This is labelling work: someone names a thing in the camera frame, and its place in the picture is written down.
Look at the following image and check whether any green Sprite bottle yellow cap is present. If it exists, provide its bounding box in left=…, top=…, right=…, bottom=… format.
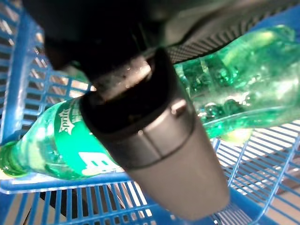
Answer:
left=174, top=24, right=300, bottom=143
left=0, top=97, right=128, bottom=180

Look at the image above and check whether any blue plastic shopping basket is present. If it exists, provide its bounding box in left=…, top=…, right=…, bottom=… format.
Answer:
left=0, top=0, right=300, bottom=225

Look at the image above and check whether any robot right hand black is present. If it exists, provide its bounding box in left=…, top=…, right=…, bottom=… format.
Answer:
left=22, top=0, right=300, bottom=221

